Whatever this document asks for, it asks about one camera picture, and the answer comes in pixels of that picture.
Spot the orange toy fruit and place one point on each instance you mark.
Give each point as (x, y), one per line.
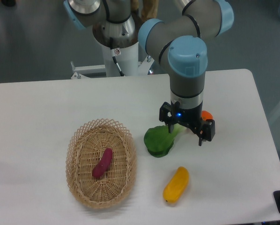
(205, 115)

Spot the green bok choy toy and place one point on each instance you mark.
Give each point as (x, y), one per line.
(158, 140)

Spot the purple sweet potato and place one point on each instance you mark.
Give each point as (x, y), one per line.
(103, 164)

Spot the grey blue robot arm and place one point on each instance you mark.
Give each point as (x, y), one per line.
(178, 47)

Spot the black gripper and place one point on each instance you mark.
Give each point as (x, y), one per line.
(172, 114)

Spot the woven wicker basket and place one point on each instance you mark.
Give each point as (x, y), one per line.
(85, 150)

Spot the white metal base bracket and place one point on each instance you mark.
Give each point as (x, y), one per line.
(97, 71)

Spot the yellow mango toy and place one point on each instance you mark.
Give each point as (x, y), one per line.
(177, 185)

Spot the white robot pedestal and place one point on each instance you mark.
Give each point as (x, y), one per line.
(127, 59)

